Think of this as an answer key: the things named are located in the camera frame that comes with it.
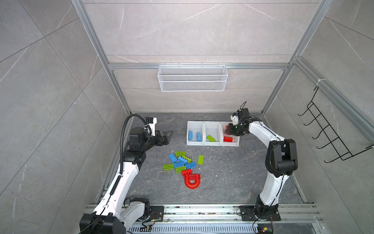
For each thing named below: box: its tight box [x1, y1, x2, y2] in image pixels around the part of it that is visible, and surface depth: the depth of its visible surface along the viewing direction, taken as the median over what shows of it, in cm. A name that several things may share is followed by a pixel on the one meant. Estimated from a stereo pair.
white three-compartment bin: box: [186, 120, 241, 147], surface depth 103 cm
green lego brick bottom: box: [175, 165, 187, 174], surface depth 90 cm
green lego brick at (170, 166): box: [163, 163, 175, 171], surface depth 91 cm
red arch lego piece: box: [184, 173, 201, 190], surface depth 85 cm
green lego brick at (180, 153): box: [175, 151, 187, 157], surface depth 97 cm
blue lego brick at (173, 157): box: [168, 153, 178, 163], surface depth 94 cm
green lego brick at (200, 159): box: [197, 155, 205, 165], surface depth 94 cm
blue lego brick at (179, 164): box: [173, 161, 187, 169], surface depth 92 cm
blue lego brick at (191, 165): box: [186, 161, 197, 170], surface depth 92 cm
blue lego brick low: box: [196, 132, 202, 142], surface depth 103 cm
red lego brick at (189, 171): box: [181, 168, 193, 177], surface depth 87 cm
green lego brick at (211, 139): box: [206, 135, 217, 142], surface depth 105 cm
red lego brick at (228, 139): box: [223, 136, 234, 143], surface depth 103 cm
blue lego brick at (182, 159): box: [177, 156, 188, 164], surface depth 92 cm
